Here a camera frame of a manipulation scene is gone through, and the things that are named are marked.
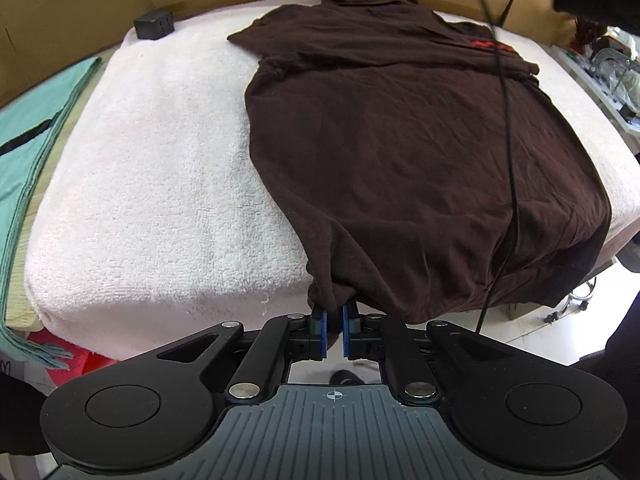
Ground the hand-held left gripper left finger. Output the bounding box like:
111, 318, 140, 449
157, 305, 328, 405

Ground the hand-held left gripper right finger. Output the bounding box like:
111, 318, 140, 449
342, 302, 511, 406

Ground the dark brown shirt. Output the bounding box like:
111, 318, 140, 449
226, 0, 613, 326

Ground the reddish brown tangle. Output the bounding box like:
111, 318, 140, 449
572, 12, 608, 48

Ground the black power cube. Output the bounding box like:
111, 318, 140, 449
133, 9, 176, 40

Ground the office chair base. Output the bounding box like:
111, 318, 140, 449
547, 280, 598, 323

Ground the red object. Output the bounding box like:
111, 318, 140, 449
30, 327, 118, 386

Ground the labelled cardboard box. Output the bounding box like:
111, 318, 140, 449
0, 0, 151, 106

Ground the teal cloth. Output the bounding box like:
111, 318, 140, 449
0, 55, 103, 373

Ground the black cable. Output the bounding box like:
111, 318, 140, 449
467, 0, 523, 336

